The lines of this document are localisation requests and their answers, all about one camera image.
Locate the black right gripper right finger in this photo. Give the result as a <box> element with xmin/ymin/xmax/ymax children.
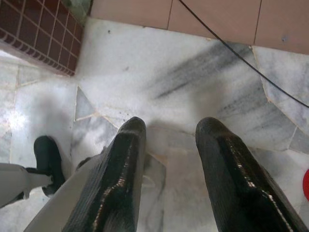
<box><xmin>195</xmin><ymin>116</ymin><xmax>302</xmax><ymax>232</ymax></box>

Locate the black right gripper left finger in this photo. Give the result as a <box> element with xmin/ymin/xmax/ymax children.
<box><xmin>64</xmin><ymin>116</ymin><xmax>148</xmax><ymax>232</ymax></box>

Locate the white left robot leg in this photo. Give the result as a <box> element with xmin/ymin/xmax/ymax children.
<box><xmin>0</xmin><ymin>135</ymin><xmax>66</xmax><ymax>208</ymax></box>

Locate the red round object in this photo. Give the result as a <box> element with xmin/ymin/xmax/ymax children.
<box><xmin>303</xmin><ymin>169</ymin><xmax>309</xmax><ymax>201</ymax></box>

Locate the thin black floor cable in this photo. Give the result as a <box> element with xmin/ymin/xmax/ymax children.
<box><xmin>178</xmin><ymin>0</ymin><xmax>309</xmax><ymax>108</ymax></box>

